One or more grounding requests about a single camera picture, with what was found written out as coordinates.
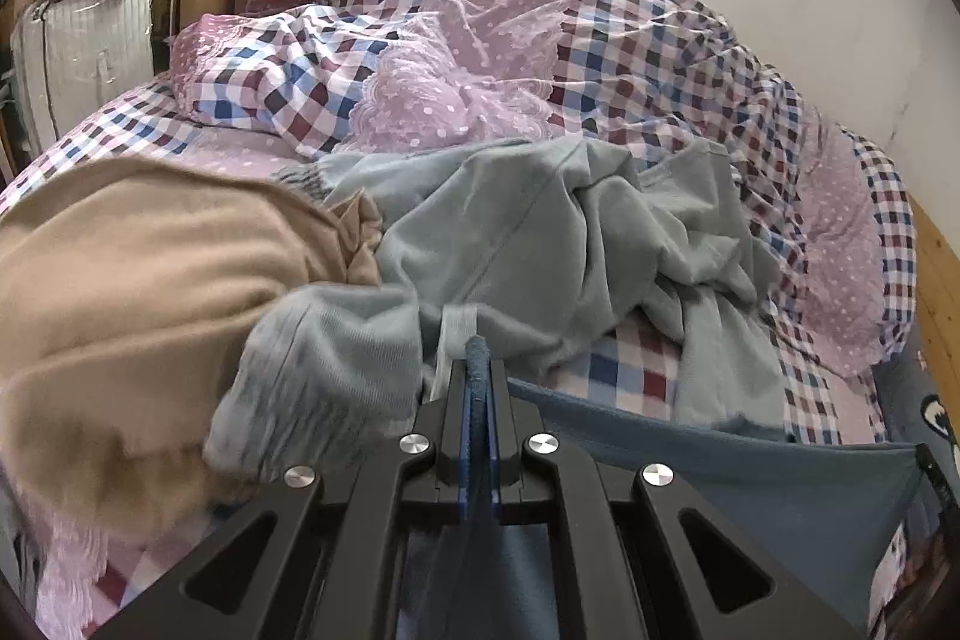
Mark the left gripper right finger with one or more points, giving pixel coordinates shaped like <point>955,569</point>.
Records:
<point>639,553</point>

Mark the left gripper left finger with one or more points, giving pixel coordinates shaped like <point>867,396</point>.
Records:
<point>315,555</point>

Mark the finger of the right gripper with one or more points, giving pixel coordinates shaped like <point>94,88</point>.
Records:
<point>935,495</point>

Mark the teal blue shirt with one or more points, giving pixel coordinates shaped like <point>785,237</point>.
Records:
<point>826,514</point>

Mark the blue grey plush pillow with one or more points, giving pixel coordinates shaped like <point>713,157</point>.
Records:
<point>912,408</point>

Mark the light blue elastic-cuff garment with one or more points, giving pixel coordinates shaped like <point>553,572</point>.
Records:
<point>330,372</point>

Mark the plaid checkered bed sheet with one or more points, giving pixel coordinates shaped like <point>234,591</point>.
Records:
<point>89,577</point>

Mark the wooden headboard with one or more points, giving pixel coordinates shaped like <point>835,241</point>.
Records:
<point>939,309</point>

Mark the purple polka dot pillow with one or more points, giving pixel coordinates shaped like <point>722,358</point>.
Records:
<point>847,249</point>

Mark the grey green sweatshirt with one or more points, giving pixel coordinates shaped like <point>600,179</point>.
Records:
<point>542,248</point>

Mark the beige khaki garment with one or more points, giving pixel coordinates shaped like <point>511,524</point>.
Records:
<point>129,288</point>

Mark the checkered purple duvet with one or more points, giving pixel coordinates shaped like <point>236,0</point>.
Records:
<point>402,75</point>

